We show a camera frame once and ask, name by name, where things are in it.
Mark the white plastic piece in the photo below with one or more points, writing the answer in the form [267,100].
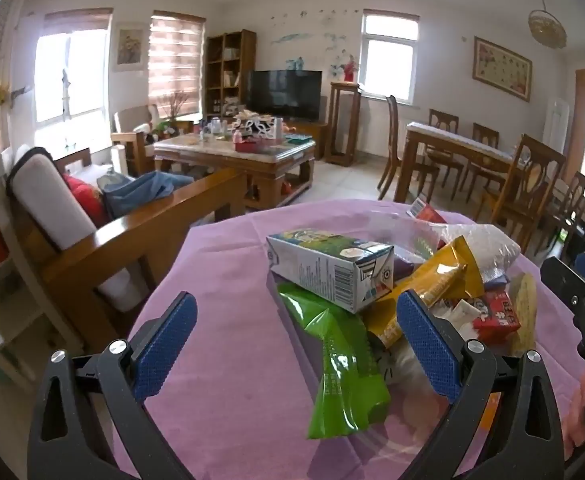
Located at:
[455,312]

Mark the wooden dining table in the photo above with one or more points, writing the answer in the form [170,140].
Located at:
[452,140]

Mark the tall wooden stand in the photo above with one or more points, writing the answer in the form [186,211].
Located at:
[343,90]

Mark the white eyelash print card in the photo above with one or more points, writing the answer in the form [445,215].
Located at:
[385,367]

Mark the yellow snack wrapper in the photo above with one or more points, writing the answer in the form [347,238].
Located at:
[447,270]

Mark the red pillow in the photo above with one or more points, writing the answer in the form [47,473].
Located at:
[85,197]

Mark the white openwork basket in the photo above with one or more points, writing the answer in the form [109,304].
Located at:
[262,127]

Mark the white framed window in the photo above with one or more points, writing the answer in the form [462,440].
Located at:
[387,60]

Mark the wooden coffee table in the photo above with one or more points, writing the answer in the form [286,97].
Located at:
[272,170]

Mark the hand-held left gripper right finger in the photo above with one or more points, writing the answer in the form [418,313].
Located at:
[430,345]

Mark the red and white carton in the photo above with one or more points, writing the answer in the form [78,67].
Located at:
[425,212]

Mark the green snack wrapper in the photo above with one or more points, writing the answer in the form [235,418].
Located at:
[342,360]

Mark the large bright window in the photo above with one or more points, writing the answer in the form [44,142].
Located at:
[72,75]

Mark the large framed picture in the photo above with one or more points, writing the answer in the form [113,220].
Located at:
[502,67]

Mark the wooden dining chair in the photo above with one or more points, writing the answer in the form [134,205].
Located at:
[485,135]
[570,200]
[527,195]
[392,160]
[445,120]

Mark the milk carton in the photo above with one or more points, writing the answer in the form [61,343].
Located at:
[322,265]

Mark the wooden bookshelf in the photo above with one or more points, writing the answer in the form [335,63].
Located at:
[245,50]

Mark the purple tablecloth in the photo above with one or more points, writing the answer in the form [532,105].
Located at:
[232,280]

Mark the grey sofa cushion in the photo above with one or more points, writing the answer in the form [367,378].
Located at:
[47,195]

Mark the clear plastic bag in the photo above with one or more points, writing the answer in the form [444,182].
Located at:
[487,245]

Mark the person's right hand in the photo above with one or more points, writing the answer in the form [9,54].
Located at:
[580,400]

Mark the corn print packet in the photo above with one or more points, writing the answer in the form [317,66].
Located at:
[525,300]

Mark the small red box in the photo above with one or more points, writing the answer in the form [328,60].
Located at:
[497,315]

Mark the round gold ceiling lamp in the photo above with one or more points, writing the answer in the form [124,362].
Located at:
[547,27]

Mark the blue cloth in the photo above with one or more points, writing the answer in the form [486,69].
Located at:
[137,192]

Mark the wooden armchair with cushion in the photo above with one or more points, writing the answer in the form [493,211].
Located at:
[132,120]

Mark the white standing air conditioner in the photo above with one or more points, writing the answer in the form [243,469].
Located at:
[555,120]

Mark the small framed flower picture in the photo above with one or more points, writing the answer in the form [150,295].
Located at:
[130,47]

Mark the striped window blind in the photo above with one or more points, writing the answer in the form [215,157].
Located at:
[175,60]

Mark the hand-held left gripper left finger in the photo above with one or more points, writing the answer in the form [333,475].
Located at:
[165,345]

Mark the wooden television stand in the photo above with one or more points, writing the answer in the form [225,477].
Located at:
[317,135]

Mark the wooden sofa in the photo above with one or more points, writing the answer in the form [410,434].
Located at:
[137,240]

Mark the black television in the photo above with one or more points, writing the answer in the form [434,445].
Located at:
[285,95]

